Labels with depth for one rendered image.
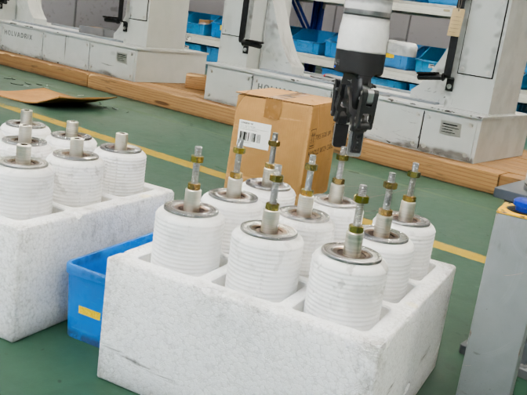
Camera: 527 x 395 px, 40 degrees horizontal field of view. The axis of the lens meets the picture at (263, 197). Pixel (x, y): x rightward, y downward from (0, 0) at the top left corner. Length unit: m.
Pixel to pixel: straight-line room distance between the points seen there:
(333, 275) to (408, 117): 2.19
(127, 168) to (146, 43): 2.81
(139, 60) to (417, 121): 1.70
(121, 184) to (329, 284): 0.56
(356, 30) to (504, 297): 0.43
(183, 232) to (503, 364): 0.47
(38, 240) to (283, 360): 0.43
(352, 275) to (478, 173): 2.00
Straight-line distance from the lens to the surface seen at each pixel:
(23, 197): 1.15
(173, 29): 4.23
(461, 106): 3.01
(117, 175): 1.32
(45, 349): 1.15
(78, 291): 1.15
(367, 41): 1.09
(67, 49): 4.53
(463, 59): 3.01
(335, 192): 1.15
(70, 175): 1.23
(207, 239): 0.97
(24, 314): 1.17
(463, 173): 2.86
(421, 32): 10.16
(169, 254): 0.98
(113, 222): 1.26
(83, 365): 1.11
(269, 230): 0.94
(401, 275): 1.00
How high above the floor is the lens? 0.52
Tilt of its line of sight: 14 degrees down
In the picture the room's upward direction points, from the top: 8 degrees clockwise
